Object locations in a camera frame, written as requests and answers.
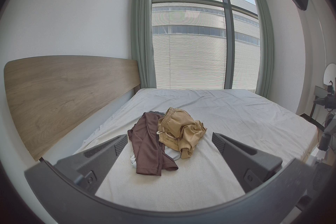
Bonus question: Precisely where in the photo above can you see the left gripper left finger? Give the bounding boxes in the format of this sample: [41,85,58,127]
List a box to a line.
[54,134,128,196]

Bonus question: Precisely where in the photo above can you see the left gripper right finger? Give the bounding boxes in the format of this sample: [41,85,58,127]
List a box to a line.
[212,132,283,195]

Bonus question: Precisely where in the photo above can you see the tan shorts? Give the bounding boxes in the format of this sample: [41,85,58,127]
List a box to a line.
[157,107,208,160]

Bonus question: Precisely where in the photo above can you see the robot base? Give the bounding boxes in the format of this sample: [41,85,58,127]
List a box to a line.
[307,149,327,167]

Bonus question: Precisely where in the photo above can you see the bed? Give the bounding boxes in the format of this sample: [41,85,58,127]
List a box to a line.
[3,55,319,211]

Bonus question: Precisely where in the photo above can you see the small dark table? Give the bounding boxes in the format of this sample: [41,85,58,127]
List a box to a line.
[310,85,332,124]

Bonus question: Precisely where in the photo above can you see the round mirror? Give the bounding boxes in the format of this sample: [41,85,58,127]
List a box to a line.
[323,63,336,85]

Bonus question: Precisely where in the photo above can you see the brown garment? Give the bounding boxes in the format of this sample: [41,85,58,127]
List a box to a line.
[127,112,179,176]

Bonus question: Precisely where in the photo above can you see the white garment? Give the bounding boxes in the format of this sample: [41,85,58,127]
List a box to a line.
[129,145,181,166]

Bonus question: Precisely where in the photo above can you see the grey-green curtain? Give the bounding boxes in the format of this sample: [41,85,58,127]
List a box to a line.
[249,0,275,97]
[130,0,157,89]

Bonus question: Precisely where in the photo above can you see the window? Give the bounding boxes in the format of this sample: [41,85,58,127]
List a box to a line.
[152,0,260,93]

